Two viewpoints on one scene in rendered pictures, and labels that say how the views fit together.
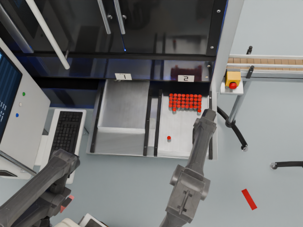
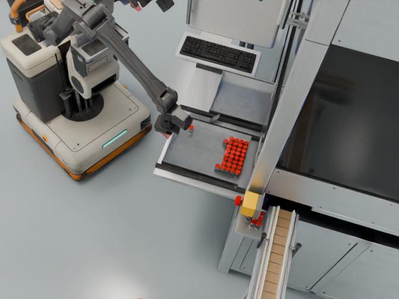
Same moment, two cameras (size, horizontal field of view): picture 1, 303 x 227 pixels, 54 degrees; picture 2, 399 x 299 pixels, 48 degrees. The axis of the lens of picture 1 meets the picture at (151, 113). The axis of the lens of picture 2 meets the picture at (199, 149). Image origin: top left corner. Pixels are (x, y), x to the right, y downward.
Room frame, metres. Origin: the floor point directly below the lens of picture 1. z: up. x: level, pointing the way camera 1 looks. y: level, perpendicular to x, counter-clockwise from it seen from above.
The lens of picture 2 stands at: (0.52, -1.27, 2.57)
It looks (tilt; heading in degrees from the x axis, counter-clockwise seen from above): 57 degrees down; 86
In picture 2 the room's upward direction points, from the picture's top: 9 degrees clockwise
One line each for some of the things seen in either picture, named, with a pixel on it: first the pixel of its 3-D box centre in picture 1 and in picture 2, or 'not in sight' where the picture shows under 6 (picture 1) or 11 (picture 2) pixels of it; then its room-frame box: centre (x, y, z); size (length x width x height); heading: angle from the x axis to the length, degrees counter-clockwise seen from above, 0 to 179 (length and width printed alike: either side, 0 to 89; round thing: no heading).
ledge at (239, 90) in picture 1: (231, 83); (254, 223); (0.85, -0.49, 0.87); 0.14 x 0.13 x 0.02; 167
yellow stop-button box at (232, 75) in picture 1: (232, 78); (250, 204); (0.81, -0.46, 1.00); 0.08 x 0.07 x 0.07; 167
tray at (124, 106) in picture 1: (124, 101); (249, 101); (0.83, 0.14, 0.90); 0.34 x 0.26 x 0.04; 167
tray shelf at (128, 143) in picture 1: (153, 115); (226, 127); (0.72, -0.01, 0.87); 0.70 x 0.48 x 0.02; 77
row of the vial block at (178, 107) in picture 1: (184, 108); (226, 155); (0.72, -0.19, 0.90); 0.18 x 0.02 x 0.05; 77
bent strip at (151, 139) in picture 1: (151, 132); (203, 115); (0.61, 0.01, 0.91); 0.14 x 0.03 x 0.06; 167
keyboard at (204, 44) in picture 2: (64, 142); (218, 53); (0.67, 0.52, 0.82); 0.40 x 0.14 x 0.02; 167
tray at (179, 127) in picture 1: (184, 123); (207, 150); (0.64, -0.17, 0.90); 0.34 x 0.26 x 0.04; 167
